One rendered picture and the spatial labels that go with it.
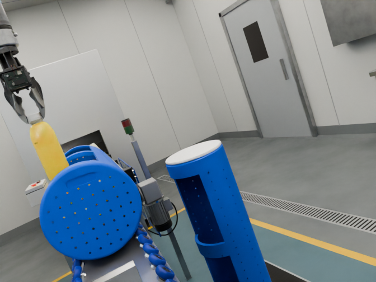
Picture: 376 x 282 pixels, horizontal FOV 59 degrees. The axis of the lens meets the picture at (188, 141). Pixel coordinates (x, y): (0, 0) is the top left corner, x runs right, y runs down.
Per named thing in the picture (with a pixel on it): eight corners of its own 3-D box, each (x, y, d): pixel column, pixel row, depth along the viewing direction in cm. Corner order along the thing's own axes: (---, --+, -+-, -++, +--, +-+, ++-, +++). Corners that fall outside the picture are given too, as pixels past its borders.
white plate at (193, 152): (182, 147, 175) (182, 149, 176) (154, 167, 152) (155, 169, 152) (229, 135, 161) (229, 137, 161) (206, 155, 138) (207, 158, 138)
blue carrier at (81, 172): (60, 278, 93) (22, 184, 89) (67, 206, 176) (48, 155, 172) (155, 236, 102) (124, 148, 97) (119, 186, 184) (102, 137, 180)
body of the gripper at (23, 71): (4, 94, 91) (-15, 51, 89) (10, 96, 99) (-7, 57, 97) (33, 84, 93) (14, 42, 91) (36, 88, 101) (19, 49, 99)
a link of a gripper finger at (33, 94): (41, 118, 95) (22, 90, 94) (43, 118, 101) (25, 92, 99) (51, 112, 96) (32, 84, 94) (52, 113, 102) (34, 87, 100)
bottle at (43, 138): (60, 173, 108) (37, 120, 105) (76, 169, 105) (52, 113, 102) (44, 182, 102) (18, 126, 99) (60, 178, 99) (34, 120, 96)
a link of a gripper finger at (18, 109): (14, 125, 93) (6, 93, 92) (18, 125, 99) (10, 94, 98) (26, 123, 94) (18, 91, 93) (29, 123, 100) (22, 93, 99)
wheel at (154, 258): (149, 263, 79) (153, 255, 79) (145, 256, 83) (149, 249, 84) (165, 270, 81) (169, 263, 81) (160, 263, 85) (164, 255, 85)
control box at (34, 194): (31, 207, 185) (23, 191, 184) (36, 200, 204) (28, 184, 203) (49, 200, 188) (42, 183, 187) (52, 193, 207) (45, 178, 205)
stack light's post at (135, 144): (187, 280, 245) (131, 142, 227) (185, 278, 249) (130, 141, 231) (192, 277, 246) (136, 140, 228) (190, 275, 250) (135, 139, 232)
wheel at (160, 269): (156, 277, 72) (161, 268, 72) (152, 268, 76) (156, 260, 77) (174, 284, 73) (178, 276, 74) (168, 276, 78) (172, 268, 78)
